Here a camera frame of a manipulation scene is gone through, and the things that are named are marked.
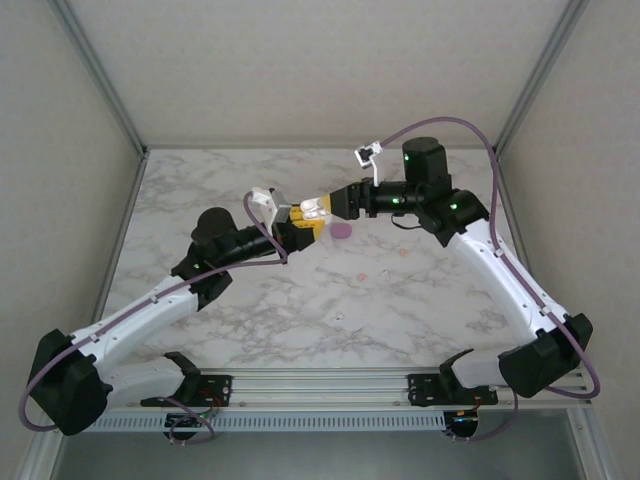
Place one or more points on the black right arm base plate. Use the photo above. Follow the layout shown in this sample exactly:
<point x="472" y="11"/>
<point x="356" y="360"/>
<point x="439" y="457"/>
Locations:
<point x="422" y="387"/>

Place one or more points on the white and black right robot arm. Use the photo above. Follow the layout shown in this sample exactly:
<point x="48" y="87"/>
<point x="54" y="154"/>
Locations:
<point x="500" y="270"/>

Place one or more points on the black controller board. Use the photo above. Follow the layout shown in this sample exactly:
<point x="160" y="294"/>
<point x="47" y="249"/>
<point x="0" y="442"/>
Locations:
<point x="182" y="422"/>
<point x="462" y="425"/>

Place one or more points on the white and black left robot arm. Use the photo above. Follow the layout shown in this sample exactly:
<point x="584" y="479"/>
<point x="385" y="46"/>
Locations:
<point x="135" y="320"/>

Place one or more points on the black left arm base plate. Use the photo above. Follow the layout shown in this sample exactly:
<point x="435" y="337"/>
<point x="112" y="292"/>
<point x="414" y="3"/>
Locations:
<point x="220" y="387"/>

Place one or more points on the wide grooved aluminium rail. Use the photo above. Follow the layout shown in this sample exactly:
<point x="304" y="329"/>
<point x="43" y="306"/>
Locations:
<point x="320" y="387"/>

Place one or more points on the aluminium frame post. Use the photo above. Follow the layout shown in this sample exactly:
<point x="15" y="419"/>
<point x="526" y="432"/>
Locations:
<point x="539" y="75"/>
<point x="103" y="75"/>

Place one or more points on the aluminium panel frame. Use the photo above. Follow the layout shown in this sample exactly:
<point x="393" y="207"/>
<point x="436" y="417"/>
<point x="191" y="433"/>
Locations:
<point x="600" y="460"/>

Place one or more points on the purple earbud charging case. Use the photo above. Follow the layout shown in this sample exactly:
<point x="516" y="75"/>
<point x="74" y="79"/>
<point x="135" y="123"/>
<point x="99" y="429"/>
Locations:
<point x="341" y="231"/>

